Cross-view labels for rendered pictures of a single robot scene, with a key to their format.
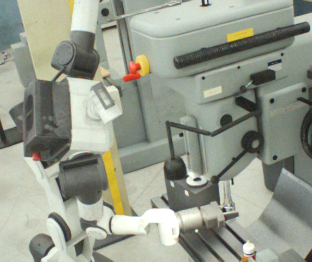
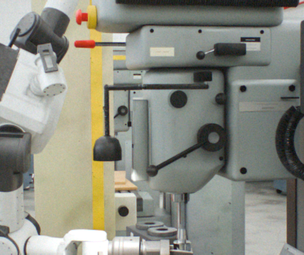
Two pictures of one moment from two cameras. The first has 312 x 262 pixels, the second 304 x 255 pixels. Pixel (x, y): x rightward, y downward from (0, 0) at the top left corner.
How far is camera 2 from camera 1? 0.76 m
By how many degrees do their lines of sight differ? 24
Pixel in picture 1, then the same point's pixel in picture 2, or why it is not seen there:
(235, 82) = (193, 48)
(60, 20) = (77, 82)
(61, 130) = not seen: outside the picture
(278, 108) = (252, 102)
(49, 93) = not seen: outside the picture
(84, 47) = (51, 25)
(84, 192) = not seen: outside the picture
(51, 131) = not seen: outside the picture
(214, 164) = (159, 158)
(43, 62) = not seen: hidden behind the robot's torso
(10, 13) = not seen: hidden behind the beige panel
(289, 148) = (266, 164)
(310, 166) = not seen: outside the picture
